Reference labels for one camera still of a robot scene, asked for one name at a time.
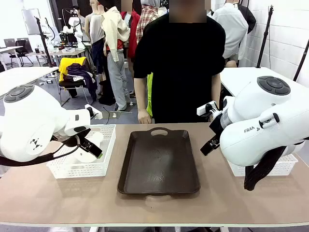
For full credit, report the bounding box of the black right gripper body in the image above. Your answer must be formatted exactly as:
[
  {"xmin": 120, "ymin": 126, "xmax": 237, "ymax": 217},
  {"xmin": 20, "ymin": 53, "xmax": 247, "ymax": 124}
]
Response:
[{"xmin": 209, "ymin": 113, "xmax": 224, "ymax": 135}]

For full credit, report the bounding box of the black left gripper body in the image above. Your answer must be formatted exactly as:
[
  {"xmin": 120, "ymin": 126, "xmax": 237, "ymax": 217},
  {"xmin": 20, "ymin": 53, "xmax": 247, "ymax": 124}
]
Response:
[{"xmin": 51, "ymin": 128, "xmax": 92, "ymax": 147}]

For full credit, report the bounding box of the white plastic conical flask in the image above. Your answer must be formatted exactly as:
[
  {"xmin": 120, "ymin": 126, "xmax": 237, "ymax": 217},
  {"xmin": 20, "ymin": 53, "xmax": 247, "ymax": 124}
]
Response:
[{"xmin": 70, "ymin": 131, "xmax": 105, "ymax": 164}]

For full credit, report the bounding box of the person's right forearm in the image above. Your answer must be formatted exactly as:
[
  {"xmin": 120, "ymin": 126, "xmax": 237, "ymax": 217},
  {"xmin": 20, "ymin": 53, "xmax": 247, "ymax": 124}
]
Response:
[{"xmin": 134, "ymin": 77, "xmax": 152, "ymax": 112}]

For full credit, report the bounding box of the person's left forearm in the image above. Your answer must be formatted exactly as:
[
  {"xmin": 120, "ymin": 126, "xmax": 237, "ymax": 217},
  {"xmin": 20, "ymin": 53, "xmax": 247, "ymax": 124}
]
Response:
[{"xmin": 211, "ymin": 73, "xmax": 221, "ymax": 107}]

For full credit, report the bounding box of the person's right hand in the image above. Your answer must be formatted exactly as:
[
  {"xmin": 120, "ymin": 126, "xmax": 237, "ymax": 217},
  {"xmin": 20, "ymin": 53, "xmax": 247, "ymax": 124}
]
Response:
[{"xmin": 137, "ymin": 108, "xmax": 153, "ymax": 125}]

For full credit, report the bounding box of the white perforated plastic basket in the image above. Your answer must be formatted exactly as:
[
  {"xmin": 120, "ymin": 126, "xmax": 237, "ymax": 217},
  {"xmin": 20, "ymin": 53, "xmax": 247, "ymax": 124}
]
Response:
[
  {"xmin": 46, "ymin": 124, "xmax": 117, "ymax": 179},
  {"xmin": 226, "ymin": 153, "xmax": 299, "ymax": 177}
]

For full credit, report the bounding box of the dark brown plastic tray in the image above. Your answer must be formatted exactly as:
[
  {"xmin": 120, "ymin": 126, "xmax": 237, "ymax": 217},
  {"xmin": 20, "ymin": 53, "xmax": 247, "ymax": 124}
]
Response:
[{"xmin": 117, "ymin": 127, "xmax": 201, "ymax": 196}]

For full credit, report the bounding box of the white table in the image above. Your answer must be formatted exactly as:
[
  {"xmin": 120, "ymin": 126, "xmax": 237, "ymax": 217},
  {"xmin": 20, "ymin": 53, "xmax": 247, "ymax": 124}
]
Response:
[
  {"xmin": 0, "ymin": 66, "xmax": 60, "ymax": 97},
  {"xmin": 219, "ymin": 67, "xmax": 309, "ymax": 97}
]

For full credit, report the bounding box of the person in black t-shirt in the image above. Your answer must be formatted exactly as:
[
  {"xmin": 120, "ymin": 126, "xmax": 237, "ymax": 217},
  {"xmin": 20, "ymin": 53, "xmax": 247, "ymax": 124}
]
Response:
[{"xmin": 133, "ymin": 0, "xmax": 226, "ymax": 124}]

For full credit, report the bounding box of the dark purple clothing pile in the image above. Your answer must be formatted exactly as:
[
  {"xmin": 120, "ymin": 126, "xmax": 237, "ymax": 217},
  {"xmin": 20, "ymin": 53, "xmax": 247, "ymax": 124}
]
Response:
[{"xmin": 65, "ymin": 63, "xmax": 98, "ymax": 102}]

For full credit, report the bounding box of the neon yellow garment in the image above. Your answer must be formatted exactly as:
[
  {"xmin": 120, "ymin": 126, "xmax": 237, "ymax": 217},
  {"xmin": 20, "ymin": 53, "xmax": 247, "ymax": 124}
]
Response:
[{"xmin": 146, "ymin": 72, "xmax": 154, "ymax": 117}]

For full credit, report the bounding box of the yellow cloth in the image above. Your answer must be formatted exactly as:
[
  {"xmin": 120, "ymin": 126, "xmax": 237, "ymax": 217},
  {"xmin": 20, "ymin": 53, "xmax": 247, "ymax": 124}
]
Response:
[{"xmin": 58, "ymin": 57, "xmax": 87, "ymax": 83}]

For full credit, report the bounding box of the cluttered background desk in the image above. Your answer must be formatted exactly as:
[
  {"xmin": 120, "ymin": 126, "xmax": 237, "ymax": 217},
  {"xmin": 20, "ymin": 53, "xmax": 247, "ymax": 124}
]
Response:
[{"xmin": 25, "ymin": 47, "xmax": 85, "ymax": 66}]

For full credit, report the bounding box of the mannequin with white shirt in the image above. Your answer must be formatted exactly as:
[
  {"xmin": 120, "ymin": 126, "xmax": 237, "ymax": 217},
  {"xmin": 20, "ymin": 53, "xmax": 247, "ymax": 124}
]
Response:
[{"xmin": 211, "ymin": 0, "xmax": 249, "ymax": 68}]

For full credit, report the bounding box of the black tripod stand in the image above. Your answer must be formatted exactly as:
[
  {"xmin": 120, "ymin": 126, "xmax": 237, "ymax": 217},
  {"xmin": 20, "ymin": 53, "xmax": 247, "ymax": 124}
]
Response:
[
  {"xmin": 256, "ymin": 6, "xmax": 275, "ymax": 68},
  {"xmin": 33, "ymin": 16, "xmax": 57, "ymax": 68}
]

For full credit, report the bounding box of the black office chair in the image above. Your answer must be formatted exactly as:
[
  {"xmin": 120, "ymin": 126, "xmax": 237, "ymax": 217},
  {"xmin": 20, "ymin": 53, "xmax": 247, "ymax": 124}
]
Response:
[{"xmin": 9, "ymin": 40, "xmax": 34, "ymax": 67}]

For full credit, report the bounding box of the black slanted stand pole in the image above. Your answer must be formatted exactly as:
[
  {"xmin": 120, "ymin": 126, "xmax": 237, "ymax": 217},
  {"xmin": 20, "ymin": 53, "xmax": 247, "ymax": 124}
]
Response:
[{"xmin": 293, "ymin": 38, "xmax": 309, "ymax": 82}]

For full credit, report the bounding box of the mannequin with white tank top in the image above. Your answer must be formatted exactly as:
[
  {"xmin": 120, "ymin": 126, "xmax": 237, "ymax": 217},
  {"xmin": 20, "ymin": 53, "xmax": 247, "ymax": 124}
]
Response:
[{"xmin": 84, "ymin": 0, "xmax": 108, "ymax": 75}]

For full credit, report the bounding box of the hanging black garment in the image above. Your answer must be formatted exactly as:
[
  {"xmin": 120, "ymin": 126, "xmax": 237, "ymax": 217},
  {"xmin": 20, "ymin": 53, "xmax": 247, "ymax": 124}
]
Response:
[{"xmin": 238, "ymin": 3, "xmax": 257, "ymax": 34}]

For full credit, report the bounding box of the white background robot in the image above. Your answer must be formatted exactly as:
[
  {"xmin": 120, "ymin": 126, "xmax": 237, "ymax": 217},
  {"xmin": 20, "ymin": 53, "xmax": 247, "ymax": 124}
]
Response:
[{"xmin": 61, "ymin": 8, "xmax": 84, "ymax": 42}]

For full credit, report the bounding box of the mannequin with red garment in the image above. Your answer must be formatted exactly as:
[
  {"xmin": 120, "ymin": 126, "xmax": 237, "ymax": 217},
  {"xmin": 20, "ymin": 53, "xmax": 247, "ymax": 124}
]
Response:
[{"xmin": 120, "ymin": 0, "xmax": 141, "ymax": 60}]

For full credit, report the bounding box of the mannequin with beige jacket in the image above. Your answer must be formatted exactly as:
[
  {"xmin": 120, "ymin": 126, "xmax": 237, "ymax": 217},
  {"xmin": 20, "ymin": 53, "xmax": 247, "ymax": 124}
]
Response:
[{"xmin": 100, "ymin": 0, "xmax": 132, "ymax": 112}]

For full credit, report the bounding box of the mannequin with plaid shirt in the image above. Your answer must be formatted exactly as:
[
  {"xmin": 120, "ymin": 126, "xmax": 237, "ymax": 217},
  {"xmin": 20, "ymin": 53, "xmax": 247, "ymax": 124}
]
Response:
[{"xmin": 136, "ymin": 3, "xmax": 161, "ymax": 45}]

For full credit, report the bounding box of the whiteboard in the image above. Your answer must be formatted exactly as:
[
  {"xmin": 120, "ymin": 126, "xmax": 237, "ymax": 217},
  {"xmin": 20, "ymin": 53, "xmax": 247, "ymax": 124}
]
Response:
[{"xmin": 21, "ymin": 8, "xmax": 42, "ymax": 36}]

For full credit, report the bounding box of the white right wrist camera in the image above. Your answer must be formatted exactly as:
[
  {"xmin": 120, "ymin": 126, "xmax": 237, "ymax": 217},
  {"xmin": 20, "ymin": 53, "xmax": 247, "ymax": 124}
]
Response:
[{"xmin": 197, "ymin": 101, "xmax": 222, "ymax": 119}]

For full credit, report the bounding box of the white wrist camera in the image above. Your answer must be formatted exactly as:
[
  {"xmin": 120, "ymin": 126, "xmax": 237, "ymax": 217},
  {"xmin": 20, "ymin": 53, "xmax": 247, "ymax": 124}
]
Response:
[
  {"xmin": 84, "ymin": 104, "xmax": 103, "ymax": 120},
  {"xmin": 197, "ymin": 101, "xmax": 222, "ymax": 119}
]

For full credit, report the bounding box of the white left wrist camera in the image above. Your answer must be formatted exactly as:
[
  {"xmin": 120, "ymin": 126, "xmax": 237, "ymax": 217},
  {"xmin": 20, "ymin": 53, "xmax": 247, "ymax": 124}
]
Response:
[{"xmin": 84, "ymin": 104, "xmax": 103, "ymax": 120}]

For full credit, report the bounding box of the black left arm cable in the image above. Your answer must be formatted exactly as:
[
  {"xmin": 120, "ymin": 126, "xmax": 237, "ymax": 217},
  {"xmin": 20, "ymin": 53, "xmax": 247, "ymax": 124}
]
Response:
[{"xmin": 0, "ymin": 135, "xmax": 81, "ymax": 167}]

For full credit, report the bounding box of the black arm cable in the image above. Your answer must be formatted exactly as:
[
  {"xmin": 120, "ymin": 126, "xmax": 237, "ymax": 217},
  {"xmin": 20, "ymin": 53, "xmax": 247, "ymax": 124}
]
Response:
[
  {"xmin": 0, "ymin": 135, "xmax": 81, "ymax": 167},
  {"xmin": 243, "ymin": 145, "xmax": 287, "ymax": 191}
]

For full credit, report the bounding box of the metal frame chair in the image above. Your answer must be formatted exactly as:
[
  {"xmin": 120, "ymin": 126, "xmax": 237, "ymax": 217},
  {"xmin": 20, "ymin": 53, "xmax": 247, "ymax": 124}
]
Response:
[{"xmin": 58, "ymin": 79, "xmax": 90, "ymax": 107}]

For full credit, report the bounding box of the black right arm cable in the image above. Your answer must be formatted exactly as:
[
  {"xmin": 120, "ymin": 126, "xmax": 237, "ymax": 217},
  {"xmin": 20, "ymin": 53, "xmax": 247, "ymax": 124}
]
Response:
[{"xmin": 243, "ymin": 145, "xmax": 287, "ymax": 191}]

